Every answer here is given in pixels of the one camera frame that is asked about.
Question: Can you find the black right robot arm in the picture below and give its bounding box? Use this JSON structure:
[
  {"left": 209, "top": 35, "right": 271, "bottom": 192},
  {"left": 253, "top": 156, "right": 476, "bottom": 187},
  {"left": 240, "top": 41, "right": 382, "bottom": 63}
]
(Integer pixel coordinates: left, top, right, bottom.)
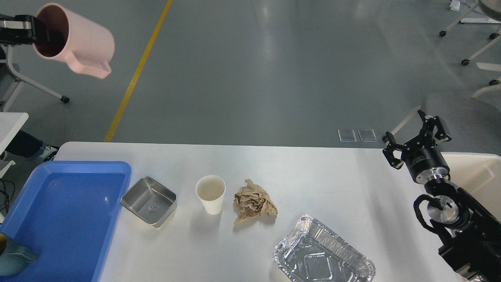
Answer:
[{"left": 382, "top": 107, "right": 501, "bottom": 282}]

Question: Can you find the black cable at left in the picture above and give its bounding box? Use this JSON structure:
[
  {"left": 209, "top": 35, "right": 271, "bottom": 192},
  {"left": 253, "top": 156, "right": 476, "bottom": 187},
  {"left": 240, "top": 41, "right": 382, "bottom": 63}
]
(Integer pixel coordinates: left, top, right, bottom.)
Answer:
[{"left": 0, "top": 178, "right": 16, "bottom": 214}]

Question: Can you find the aluminium foil tray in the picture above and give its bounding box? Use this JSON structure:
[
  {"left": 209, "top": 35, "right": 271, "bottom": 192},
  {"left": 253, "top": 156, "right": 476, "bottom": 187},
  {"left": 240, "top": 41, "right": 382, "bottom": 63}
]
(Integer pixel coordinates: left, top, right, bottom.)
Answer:
[{"left": 273, "top": 214, "right": 376, "bottom": 282}]

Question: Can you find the floor socket plate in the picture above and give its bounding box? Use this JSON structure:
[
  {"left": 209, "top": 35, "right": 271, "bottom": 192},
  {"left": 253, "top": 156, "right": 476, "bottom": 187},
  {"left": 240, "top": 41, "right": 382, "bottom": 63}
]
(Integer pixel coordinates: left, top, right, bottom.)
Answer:
[
  {"left": 337, "top": 129, "right": 357, "bottom": 143},
  {"left": 357, "top": 129, "right": 378, "bottom": 143}
]

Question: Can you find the left floor socket plate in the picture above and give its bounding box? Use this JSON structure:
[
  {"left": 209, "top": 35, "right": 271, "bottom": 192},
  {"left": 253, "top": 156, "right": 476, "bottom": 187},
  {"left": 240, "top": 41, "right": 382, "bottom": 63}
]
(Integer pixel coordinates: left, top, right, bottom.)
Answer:
[{"left": 337, "top": 129, "right": 357, "bottom": 143}]

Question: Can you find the pink mug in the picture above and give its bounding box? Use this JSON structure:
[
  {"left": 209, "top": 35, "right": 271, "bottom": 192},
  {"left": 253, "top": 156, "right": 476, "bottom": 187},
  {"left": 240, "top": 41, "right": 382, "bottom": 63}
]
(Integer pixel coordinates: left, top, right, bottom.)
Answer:
[{"left": 34, "top": 2, "right": 115, "bottom": 79}]

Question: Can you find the white side table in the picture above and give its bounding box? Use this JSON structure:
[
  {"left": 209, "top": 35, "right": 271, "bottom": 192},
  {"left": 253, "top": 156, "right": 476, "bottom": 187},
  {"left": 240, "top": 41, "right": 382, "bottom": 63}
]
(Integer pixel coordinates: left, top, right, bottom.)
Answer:
[{"left": 0, "top": 112, "right": 29, "bottom": 154}]

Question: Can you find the white paper cup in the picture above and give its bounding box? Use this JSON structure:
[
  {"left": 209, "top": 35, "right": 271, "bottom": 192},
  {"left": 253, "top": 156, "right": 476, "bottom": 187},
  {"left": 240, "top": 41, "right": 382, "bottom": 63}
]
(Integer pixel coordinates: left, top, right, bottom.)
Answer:
[{"left": 195, "top": 175, "right": 226, "bottom": 215}]

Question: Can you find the white chair legs background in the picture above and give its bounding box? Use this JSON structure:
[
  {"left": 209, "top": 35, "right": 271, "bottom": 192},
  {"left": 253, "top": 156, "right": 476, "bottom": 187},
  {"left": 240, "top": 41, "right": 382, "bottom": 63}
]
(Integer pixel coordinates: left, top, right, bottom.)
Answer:
[{"left": 438, "top": 0, "right": 501, "bottom": 100}]

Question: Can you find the seated person in jeans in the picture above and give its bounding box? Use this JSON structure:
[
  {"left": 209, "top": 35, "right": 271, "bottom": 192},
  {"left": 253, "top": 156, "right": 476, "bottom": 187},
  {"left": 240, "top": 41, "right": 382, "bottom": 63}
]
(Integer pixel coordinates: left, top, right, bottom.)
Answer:
[{"left": 0, "top": 130, "right": 60, "bottom": 162}]

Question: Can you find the beige plastic bin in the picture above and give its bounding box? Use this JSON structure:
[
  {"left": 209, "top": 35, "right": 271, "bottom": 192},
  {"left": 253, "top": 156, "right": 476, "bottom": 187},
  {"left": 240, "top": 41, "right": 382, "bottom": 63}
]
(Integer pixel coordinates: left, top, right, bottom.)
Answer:
[{"left": 443, "top": 152, "right": 501, "bottom": 220}]

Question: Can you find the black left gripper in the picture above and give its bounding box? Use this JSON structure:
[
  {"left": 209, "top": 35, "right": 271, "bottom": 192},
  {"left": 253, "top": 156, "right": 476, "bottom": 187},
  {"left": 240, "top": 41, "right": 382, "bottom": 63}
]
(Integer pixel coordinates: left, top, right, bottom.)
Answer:
[{"left": 0, "top": 14, "right": 39, "bottom": 45}]

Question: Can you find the right floor socket plate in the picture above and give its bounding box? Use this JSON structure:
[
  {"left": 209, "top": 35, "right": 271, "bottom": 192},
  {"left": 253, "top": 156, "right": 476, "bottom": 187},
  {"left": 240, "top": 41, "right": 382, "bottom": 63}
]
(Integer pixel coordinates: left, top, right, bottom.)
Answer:
[{"left": 357, "top": 129, "right": 378, "bottom": 143}]

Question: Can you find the crumpled brown paper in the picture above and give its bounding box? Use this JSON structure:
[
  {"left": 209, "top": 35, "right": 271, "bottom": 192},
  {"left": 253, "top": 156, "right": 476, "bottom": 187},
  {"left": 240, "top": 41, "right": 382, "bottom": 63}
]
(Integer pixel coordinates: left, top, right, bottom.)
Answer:
[{"left": 233, "top": 179, "right": 278, "bottom": 225}]

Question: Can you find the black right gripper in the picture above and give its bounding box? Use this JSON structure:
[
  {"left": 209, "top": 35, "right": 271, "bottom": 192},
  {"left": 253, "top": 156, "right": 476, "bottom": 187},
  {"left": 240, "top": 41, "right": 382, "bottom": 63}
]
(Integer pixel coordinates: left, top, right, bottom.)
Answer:
[{"left": 382, "top": 110, "right": 452, "bottom": 184}]

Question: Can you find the blue plastic tray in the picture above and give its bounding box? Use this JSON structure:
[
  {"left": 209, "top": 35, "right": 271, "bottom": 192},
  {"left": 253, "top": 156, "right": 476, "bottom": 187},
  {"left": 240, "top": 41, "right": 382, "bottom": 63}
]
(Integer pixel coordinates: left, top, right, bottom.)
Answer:
[{"left": 1, "top": 161, "right": 131, "bottom": 282}]

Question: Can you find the teal ceramic mug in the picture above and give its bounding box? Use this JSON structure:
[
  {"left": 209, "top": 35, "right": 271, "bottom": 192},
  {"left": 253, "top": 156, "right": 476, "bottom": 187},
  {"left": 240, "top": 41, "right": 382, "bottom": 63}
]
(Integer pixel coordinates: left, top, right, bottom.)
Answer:
[{"left": 0, "top": 233, "right": 39, "bottom": 277}]

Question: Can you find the grey office chair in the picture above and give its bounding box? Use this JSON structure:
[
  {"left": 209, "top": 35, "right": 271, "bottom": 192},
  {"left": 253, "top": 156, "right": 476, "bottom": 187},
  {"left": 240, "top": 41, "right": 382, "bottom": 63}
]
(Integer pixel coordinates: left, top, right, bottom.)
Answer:
[{"left": 389, "top": 93, "right": 501, "bottom": 154}]

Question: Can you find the square stainless steel dish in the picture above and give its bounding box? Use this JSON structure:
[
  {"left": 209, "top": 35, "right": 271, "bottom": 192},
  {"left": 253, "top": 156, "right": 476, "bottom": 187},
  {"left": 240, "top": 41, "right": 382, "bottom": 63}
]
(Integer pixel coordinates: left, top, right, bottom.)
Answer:
[{"left": 121, "top": 176, "right": 177, "bottom": 228}]

